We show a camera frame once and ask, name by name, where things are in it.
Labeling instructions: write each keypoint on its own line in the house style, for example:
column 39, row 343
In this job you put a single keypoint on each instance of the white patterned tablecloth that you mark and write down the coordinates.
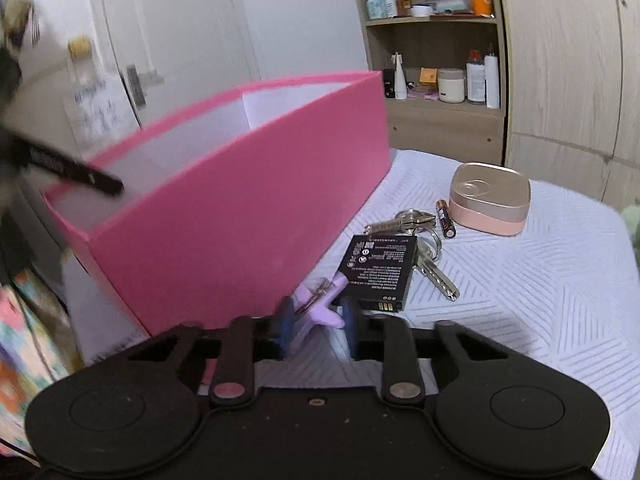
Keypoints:
column 564, row 292

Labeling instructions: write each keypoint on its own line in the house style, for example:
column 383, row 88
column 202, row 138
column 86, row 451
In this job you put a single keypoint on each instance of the white room door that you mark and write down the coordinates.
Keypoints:
column 172, row 53

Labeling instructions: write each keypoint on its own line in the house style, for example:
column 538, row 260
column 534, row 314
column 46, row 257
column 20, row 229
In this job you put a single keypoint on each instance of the silver key bunch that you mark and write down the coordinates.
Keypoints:
column 421, row 225

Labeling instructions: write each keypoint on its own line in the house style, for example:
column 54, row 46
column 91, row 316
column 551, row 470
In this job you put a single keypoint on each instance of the pink gold square case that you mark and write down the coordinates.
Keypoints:
column 490, row 199

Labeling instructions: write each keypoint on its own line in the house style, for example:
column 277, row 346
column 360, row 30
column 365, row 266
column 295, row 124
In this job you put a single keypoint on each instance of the red capped bottle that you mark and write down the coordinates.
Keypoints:
column 475, row 78

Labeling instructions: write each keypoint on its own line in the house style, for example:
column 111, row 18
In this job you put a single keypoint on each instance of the pink cardboard box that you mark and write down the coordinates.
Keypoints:
column 229, row 203

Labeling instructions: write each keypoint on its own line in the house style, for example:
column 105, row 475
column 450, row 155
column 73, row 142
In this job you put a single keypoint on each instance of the white plastic hanging bag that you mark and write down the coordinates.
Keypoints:
column 99, row 113

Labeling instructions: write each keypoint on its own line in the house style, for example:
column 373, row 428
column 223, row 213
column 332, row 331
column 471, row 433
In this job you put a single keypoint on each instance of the white lidded jar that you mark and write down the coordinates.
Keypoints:
column 451, row 85

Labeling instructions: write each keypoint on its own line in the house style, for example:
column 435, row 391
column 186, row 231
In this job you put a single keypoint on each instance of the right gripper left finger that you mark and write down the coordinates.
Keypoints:
column 245, row 342

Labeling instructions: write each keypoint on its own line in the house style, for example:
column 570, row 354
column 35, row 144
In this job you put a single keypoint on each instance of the black phone battery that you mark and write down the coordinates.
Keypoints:
column 378, row 271

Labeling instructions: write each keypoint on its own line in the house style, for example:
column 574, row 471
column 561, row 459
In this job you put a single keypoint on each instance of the tall white bottle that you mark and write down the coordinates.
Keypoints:
column 492, row 82

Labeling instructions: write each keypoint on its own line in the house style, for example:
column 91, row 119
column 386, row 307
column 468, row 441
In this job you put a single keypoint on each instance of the light wood wardrobe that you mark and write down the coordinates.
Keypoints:
column 574, row 95

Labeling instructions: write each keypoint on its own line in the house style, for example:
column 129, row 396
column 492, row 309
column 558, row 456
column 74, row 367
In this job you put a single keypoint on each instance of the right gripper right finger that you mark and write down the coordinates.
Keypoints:
column 388, row 340

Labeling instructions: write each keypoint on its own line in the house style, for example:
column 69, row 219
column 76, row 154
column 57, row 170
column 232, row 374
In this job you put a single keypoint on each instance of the wooden open shelf unit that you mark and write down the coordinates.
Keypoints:
column 465, row 131

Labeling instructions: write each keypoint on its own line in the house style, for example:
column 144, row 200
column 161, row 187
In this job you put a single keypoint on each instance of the purple starfish clip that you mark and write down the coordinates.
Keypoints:
column 314, row 308

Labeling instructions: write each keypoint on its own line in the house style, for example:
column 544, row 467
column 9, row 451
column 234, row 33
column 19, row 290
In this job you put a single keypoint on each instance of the small AA battery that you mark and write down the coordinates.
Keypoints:
column 445, row 221

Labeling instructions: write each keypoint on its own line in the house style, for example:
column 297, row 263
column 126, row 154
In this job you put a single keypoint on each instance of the white spray bottle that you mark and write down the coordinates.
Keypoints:
column 400, row 85

